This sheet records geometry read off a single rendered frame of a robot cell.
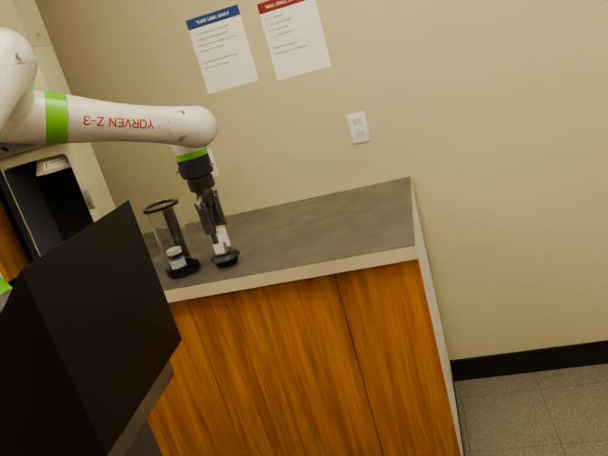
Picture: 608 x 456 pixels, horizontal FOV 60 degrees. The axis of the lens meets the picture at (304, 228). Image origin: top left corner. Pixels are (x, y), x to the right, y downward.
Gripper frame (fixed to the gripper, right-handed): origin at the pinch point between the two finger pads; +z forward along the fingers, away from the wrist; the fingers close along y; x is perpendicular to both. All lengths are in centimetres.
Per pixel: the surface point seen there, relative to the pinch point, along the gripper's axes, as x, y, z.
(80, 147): -48, -21, -36
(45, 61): -48, -21, -65
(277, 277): 18.3, 12.7, 9.6
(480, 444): 62, -21, 102
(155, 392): 4, 60, 10
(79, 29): -55, -60, -77
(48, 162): -60, -20, -34
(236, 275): 6.4, 11.2, 7.6
